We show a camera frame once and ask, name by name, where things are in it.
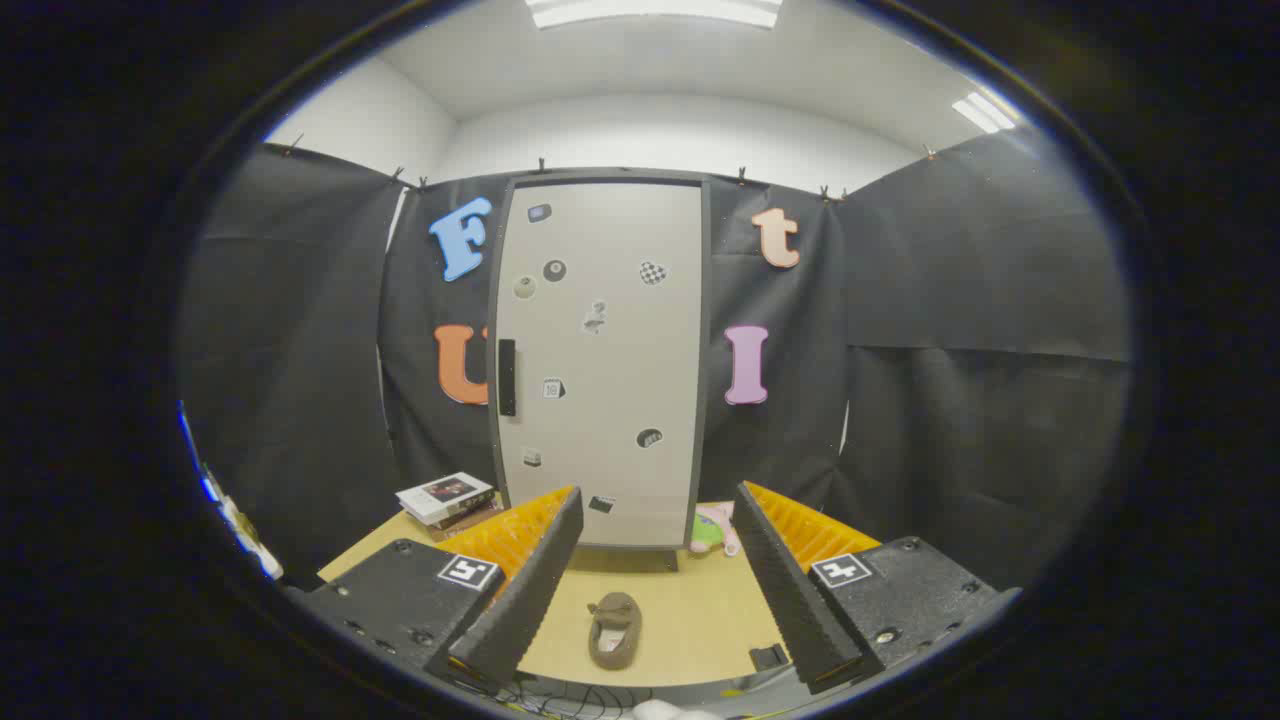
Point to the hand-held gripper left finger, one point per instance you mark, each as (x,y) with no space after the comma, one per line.
(520,610)

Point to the white cloth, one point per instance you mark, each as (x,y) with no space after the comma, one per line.
(665,712)

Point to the long ceiling light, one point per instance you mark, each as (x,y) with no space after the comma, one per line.
(650,10)

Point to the brown fuzzy shoe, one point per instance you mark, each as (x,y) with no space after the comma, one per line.
(612,650)

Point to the small ceiling light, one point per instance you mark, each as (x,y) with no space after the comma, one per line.
(985,112)

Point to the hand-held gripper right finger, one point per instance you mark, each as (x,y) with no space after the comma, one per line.
(790,600)

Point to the grey shoe cabinet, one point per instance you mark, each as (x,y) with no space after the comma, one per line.
(706,300)

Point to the small black block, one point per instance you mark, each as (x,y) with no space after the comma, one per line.
(768,657)

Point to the brown book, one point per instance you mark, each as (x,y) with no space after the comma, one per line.
(470,522)

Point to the pink and green plush toy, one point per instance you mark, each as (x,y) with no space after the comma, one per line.
(708,532)

